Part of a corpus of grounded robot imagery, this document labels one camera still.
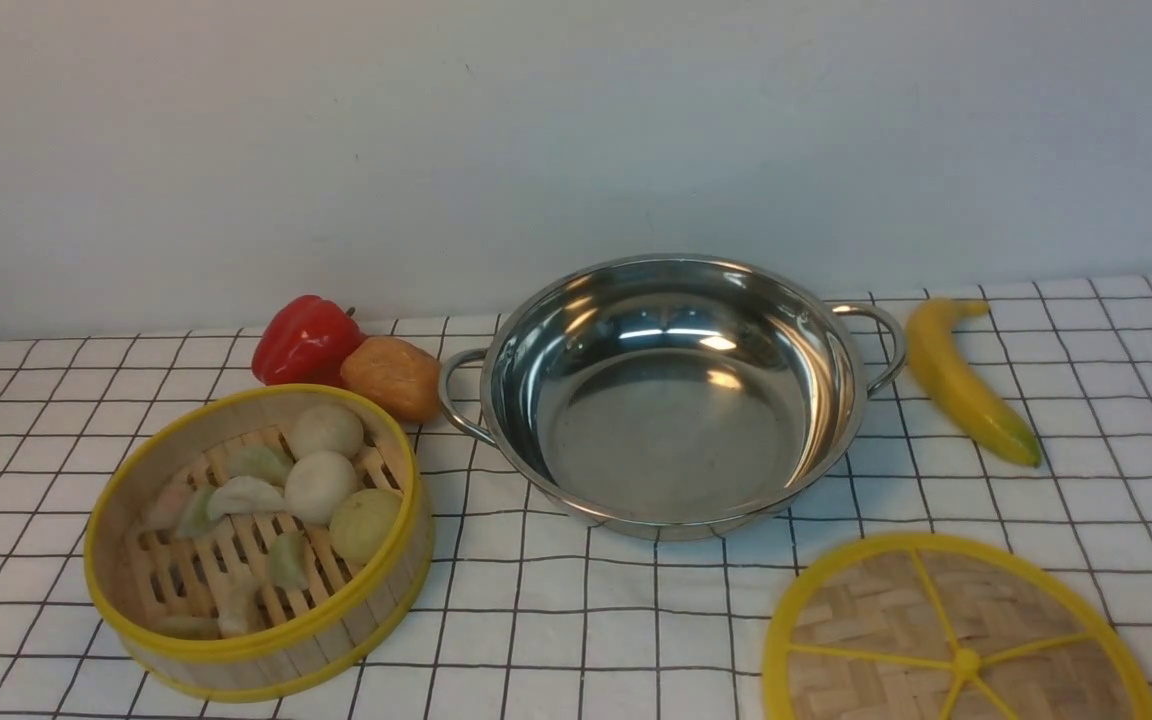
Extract yellow-rimmed bamboo steamer lid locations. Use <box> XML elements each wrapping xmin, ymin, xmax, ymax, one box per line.
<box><xmin>761</xmin><ymin>532</ymin><xmax>1152</xmax><ymax>719</ymax></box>

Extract pink dumpling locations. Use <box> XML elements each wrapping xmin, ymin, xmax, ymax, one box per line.
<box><xmin>142</xmin><ymin>480</ymin><xmax>195</xmax><ymax>532</ymax></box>

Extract red bell pepper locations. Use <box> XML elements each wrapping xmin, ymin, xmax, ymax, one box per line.
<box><xmin>251</xmin><ymin>295</ymin><xmax>367</xmax><ymax>388</ymax></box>

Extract stainless steel pot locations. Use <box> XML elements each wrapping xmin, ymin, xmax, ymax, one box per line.
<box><xmin>438</xmin><ymin>253</ymin><xmax>908</xmax><ymax>541</ymax></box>

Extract white dumpling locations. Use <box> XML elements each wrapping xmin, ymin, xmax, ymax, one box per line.
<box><xmin>217</xmin><ymin>569</ymin><xmax>262</xmax><ymax>639</ymax></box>
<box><xmin>206</xmin><ymin>477</ymin><xmax>285</xmax><ymax>520</ymax></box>

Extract white steamed bun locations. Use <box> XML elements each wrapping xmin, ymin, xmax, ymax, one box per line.
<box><xmin>285</xmin><ymin>450</ymin><xmax>358</xmax><ymax>525</ymax></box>
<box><xmin>285</xmin><ymin>404</ymin><xmax>366</xmax><ymax>458</ymax></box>

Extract yellow-rimmed bamboo steamer basket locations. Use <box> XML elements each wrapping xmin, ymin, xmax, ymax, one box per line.
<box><xmin>83</xmin><ymin>384</ymin><xmax>435</xmax><ymax>703</ymax></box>

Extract yellow steamed bun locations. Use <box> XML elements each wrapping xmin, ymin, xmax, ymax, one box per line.
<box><xmin>328</xmin><ymin>488</ymin><xmax>402</xmax><ymax>566</ymax></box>

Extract white checkered tablecloth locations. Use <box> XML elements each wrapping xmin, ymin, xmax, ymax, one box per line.
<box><xmin>0</xmin><ymin>275</ymin><xmax>1152</xmax><ymax>719</ymax></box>

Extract brown bread roll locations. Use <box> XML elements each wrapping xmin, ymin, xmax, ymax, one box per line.
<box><xmin>340</xmin><ymin>336</ymin><xmax>442</xmax><ymax>424</ymax></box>

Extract yellow banana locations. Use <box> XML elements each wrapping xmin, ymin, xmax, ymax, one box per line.
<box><xmin>905</xmin><ymin>297</ymin><xmax>1043</xmax><ymax>468</ymax></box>

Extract green dumpling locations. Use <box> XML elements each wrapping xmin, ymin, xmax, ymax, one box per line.
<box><xmin>227</xmin><ymin>445</ymin><xmax>294</xmax><ymax>487</ymax></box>
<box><xmin>266</xmin><ymin>530</ymin><xmax>310</xmax><ymax>593</ymax></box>
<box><xmin>175</xmin><ymin>486</ymin><xmax>219</xmax><ymax>541</ymax></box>

